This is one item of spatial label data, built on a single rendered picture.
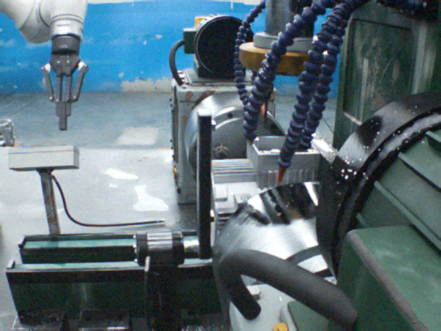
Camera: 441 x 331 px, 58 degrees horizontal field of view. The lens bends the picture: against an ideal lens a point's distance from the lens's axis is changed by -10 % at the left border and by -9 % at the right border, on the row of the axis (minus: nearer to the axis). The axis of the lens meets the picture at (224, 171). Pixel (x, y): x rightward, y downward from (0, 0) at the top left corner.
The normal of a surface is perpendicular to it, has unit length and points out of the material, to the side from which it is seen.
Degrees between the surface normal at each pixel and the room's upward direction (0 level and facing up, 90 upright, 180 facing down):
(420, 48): 90
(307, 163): 90
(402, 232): 0
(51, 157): 61
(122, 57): 90
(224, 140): 90
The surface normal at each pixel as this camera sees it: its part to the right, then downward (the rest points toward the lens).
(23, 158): 0.15, -0.11
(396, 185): -0.83, -0.44
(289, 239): -0.39, -0.82
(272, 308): 0.02, -0.92
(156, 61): -0.03, 0.39
